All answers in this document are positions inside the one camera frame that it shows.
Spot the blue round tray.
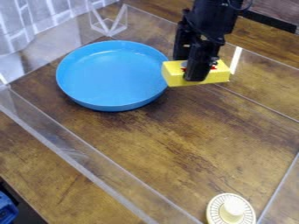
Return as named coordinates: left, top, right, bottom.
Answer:
left=56, top=40, right=168, bottom=112

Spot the clear acrylic barrier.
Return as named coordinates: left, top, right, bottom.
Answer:
left=0, top=84, right=201, bottom=224

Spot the clear acrylic corner bracket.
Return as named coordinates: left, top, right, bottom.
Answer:
left=86, top=0, right=126, bottom=38

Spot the blue object at corner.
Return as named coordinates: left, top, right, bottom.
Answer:
left=0, top=192, right=18, bottom=224

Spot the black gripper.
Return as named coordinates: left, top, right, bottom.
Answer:
left=172, top=0, right=244, bottom=81

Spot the yellow butter brick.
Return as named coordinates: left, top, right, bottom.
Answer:
left=161, top=60, right=229, bottom=88

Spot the cream round lid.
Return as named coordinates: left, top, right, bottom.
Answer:
left=205, top=193, right=256, bottom=224

